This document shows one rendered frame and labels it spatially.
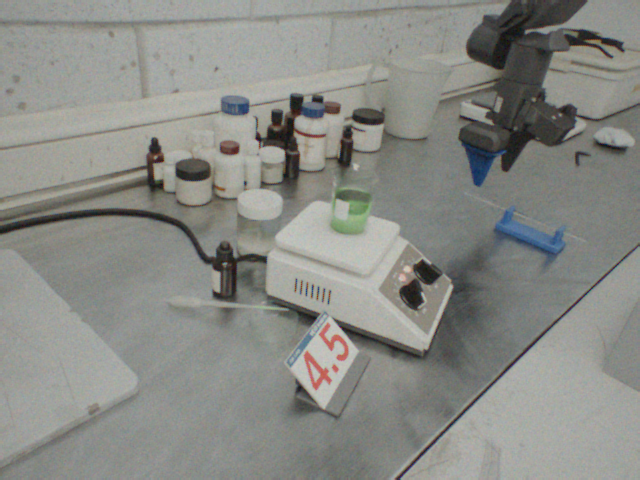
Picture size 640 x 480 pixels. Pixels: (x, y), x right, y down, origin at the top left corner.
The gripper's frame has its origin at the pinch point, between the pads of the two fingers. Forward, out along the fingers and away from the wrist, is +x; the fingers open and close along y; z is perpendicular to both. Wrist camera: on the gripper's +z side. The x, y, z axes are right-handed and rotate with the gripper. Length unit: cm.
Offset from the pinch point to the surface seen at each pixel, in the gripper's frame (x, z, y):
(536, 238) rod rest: 9.4, 9.9, -1.3
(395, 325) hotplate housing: 6.7, 9.3, -38.0
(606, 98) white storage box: 5, -7, 76
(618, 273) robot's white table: 10.3, 21.4, 0.3
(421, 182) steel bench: 10.6, -13.9, 3.4
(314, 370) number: 7.8, 7.4, -48.6
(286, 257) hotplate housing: 3.2, -3.9, -42.0
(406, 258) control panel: 4.0, 4.5, -29.8
